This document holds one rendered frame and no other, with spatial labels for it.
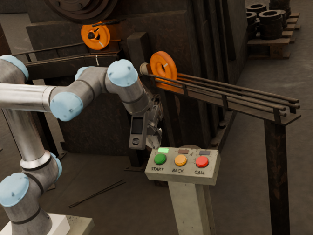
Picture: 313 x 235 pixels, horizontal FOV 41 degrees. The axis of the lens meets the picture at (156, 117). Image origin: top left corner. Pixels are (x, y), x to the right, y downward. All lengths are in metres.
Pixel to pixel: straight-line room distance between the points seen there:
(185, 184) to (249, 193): 0.80
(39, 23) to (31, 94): 1.34
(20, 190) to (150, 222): 0.78
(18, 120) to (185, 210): 0.66
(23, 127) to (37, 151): 0.11
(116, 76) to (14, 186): 0.63
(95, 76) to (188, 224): 0.66
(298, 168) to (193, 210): 0.97
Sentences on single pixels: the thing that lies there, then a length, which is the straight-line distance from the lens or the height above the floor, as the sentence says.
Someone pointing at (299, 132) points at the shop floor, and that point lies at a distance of 2.63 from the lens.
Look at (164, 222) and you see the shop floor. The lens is 2.09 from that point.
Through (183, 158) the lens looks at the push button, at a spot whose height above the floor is 0.61.
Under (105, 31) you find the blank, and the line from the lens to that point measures 2.17.
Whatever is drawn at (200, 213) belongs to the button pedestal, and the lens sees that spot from 1.49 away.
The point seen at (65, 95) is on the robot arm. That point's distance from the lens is 1.11.
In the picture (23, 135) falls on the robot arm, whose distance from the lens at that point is 1.56.
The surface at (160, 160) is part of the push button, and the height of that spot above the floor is 0.61.
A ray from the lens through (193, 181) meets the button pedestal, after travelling 1.40.
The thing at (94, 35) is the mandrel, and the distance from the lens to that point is 2.17.
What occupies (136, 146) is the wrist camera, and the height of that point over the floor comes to 0.75.
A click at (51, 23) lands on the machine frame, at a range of 2.44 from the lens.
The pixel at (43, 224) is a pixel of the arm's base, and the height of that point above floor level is 0.41.
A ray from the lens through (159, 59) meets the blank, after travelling 1.85.
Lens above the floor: 1.40
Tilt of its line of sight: 28 degrees down
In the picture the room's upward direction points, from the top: 12 degrees counter-clockwise
